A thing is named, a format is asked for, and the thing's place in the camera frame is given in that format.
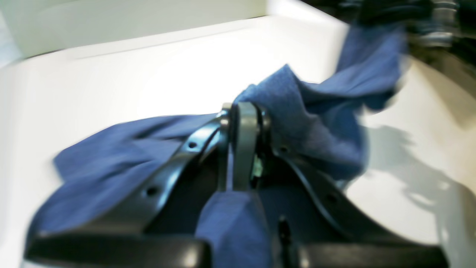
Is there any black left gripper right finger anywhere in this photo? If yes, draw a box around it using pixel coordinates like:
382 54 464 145
232 102 449 268

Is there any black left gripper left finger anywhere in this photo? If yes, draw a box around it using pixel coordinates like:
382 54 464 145
24 103 233 268

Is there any dark blue t-shirt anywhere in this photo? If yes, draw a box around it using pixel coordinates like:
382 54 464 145
26 22 409 268

